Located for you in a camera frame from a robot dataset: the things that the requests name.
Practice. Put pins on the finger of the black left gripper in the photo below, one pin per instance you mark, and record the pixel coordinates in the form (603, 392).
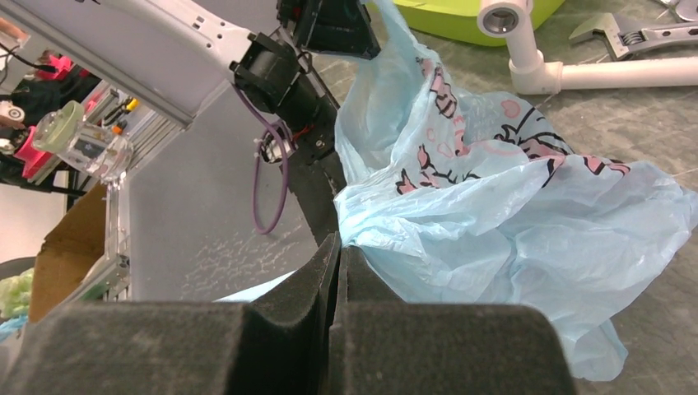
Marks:
(342, 27)

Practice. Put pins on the clear plastic jar green lid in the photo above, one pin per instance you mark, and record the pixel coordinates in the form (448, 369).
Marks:
(86, 147)

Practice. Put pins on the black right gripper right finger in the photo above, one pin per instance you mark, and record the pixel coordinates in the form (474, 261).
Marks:
(380, 344)

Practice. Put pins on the blue printed plastic bag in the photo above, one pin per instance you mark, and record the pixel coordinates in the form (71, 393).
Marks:
(457, 197)

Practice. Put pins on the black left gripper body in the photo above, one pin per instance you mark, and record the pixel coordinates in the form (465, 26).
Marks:
(266, 72)

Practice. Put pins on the green plastic basin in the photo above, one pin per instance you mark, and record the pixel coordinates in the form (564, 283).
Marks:
(485, 23)

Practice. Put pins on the silver adjustable wrench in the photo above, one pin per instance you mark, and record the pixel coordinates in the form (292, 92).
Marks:
(626, 37)

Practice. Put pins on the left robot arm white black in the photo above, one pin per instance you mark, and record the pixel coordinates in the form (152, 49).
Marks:
(217, 40)

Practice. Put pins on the brown cardboard box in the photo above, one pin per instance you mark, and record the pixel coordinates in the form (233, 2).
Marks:
(68, 253)

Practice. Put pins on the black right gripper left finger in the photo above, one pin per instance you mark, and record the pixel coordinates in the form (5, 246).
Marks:
(276, 344)

